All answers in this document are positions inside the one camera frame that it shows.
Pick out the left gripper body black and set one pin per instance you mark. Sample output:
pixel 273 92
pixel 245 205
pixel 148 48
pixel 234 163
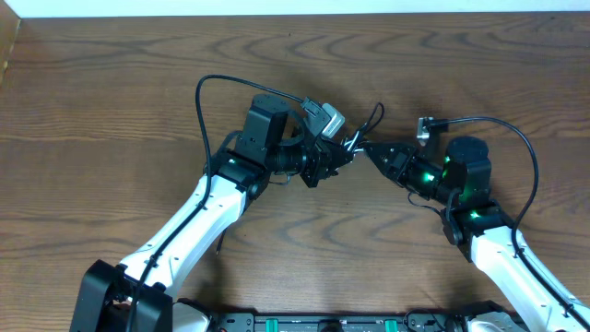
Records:
pixel 316 162

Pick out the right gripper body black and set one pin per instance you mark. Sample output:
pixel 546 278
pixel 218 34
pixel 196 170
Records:
pixel 401 162

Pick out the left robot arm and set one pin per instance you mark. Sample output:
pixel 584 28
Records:
pixel 140 293

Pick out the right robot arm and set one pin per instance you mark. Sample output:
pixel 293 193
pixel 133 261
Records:
pixel 478 226

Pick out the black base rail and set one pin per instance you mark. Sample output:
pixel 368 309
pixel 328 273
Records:
pixel 481 316

